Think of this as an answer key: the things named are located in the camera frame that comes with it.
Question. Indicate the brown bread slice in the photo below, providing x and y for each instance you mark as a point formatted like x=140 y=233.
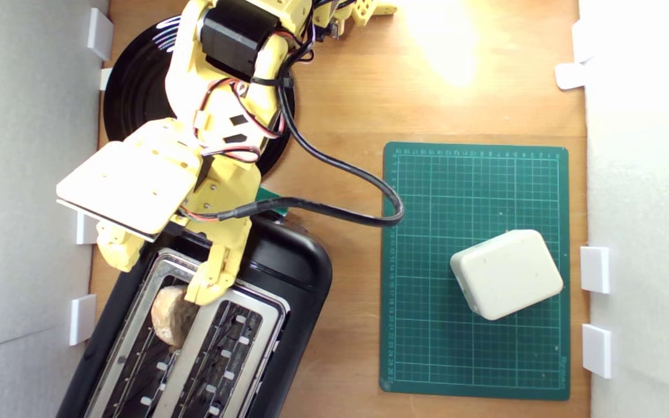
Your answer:
x=169 y=322

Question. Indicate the green toaster lever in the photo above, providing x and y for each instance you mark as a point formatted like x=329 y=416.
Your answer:
x=269 y=194

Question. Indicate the black two-slot toaster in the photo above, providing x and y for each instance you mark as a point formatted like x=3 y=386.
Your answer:
x=299 y=273

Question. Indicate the black plate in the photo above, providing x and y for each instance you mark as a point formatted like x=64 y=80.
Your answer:
x=137 y=98

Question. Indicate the green cutting mat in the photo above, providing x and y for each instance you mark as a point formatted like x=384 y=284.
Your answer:
x=427 y=348

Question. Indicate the white block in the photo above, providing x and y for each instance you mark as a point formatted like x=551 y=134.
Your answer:
x=506 y=273

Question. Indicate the white wall clip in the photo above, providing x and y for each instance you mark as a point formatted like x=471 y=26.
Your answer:
x=82 y=319
x=105 y=79
x=86 y=232
x=569 y=75
x=594 y=270
x=597 y=351
x=100 y=35
x=581 y=42

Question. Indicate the yellow gripper camera mount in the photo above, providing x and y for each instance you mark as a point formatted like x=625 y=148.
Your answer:
x=131 y=180

